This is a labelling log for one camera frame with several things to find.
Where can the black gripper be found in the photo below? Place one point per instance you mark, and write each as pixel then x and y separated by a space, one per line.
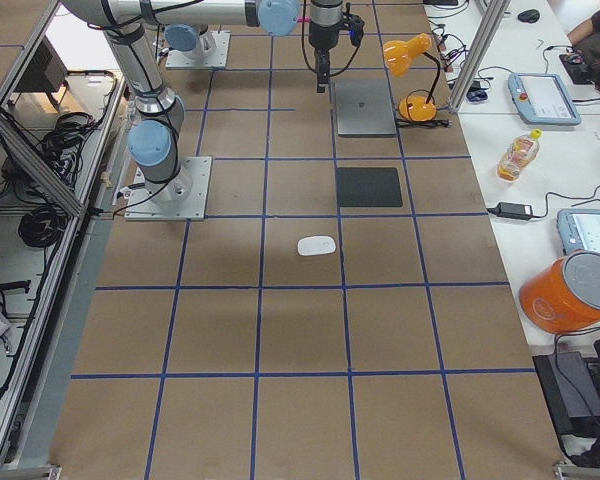
pixel 321 36

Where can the white computer mouse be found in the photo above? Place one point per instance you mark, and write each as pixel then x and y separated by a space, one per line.
pixel 316 245

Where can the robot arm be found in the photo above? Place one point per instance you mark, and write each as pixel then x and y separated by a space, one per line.
pixel 123 24
pixel 187 38

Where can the black mousepad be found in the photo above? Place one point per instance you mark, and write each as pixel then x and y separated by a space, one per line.
pixel 368 187

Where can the black desk mouse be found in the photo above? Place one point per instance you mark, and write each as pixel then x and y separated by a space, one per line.
pixel 529 16

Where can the grey closed laptop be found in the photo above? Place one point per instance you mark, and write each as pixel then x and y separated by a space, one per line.
pixel 363 109

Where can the blue teach pendant tablet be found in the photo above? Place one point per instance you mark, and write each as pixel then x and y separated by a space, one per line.
pixel 542 99

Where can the orange drink bottle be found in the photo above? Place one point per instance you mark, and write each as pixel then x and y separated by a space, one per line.
pixel 520 153

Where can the black power adapter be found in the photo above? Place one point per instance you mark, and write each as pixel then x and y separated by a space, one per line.
pixel 516 211

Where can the orange round tin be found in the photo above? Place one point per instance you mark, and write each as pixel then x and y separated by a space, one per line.
pixel 566 295

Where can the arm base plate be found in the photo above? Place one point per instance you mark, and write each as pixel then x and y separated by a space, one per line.
pixel 184 198
pixel 197 60

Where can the aluminium frame post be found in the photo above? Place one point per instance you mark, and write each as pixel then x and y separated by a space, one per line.
pixel 479 46

